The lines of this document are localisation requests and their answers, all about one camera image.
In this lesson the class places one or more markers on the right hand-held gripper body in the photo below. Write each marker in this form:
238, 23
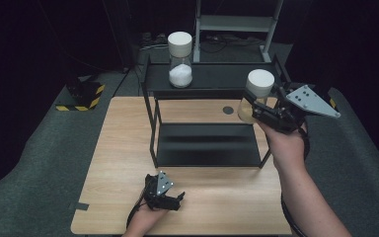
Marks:
309, 100

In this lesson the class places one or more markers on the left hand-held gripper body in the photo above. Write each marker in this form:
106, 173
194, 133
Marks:
163, 184

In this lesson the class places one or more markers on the jar with yellow contents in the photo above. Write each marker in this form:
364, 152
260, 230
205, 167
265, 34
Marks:
260, 82

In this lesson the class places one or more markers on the black metal shelf rack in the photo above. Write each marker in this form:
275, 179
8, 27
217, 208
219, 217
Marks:
207, 144

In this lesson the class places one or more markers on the jar with white powder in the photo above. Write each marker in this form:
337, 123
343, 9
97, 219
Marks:
180, 74

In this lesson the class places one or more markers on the person's left hand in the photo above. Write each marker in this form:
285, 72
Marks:
146, 220

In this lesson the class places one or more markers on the person's right hand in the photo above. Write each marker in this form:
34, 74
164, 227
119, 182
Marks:
288, 148

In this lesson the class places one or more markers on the round dark table grommet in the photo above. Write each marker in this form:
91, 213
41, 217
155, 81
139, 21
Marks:
228, 110

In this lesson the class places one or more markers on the grey tape strip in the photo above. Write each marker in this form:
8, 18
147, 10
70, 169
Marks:
78, 206

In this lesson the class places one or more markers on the power strip with plugs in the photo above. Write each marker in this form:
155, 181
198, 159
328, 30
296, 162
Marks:
154, 40

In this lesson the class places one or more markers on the grey metal stand frame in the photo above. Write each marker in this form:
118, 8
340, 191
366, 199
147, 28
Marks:
235, 23

